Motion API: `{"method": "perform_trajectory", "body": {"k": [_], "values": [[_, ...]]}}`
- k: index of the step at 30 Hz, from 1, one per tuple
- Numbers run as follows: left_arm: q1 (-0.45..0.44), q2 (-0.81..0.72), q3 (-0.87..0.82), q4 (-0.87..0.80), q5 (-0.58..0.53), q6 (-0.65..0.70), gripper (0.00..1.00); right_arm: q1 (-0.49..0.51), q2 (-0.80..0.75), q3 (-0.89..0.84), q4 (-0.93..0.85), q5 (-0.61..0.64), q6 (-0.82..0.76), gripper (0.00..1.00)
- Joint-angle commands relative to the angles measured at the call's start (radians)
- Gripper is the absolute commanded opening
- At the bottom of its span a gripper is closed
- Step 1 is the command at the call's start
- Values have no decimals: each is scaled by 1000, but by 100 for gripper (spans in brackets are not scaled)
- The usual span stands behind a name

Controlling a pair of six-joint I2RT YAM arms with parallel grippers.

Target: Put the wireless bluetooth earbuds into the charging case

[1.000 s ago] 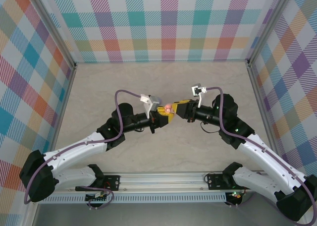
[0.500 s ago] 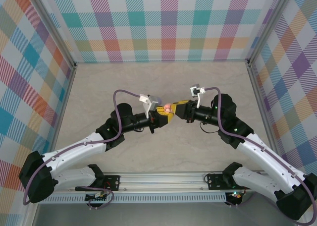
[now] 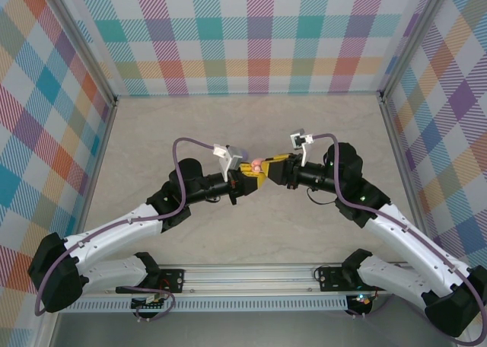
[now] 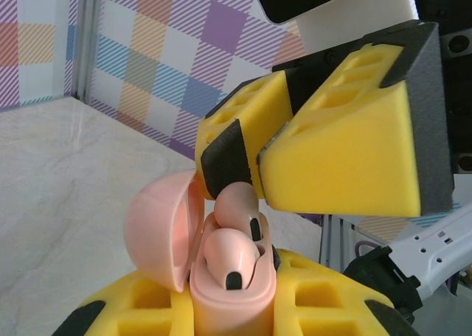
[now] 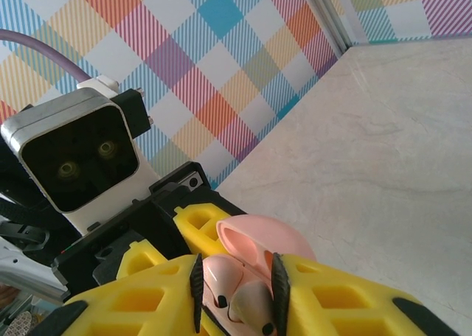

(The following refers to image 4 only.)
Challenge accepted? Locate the pink earbud charging case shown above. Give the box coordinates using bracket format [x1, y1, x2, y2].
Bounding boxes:
[122, 168, 278, 336]

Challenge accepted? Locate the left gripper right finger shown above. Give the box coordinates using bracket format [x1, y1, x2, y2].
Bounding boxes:
[264, 248, 420, 336]

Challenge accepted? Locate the aluminium frame post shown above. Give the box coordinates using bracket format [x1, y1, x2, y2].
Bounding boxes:
[71, 0, 100, 102]

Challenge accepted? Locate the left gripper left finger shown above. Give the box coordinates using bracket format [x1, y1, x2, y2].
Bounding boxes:
[54, 269, 197, 336]

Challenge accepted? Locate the aluminium side rail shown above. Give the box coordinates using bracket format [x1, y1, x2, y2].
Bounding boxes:
[319, 213, 392, 269]

